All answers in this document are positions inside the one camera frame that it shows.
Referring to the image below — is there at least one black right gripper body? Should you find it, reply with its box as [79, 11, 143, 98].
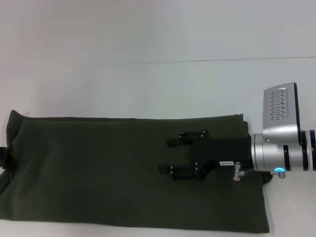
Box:
[189, 135, 253, 180]

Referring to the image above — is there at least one dark green FREE t-shirt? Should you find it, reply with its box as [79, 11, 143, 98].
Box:
[0, 110, 272, 235]

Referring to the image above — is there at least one silver elbow plug connector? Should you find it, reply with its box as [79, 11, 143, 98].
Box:
[269, 169, 287, 179]

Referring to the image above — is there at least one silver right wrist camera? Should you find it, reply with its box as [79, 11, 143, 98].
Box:
[262, 82, 302, 145]

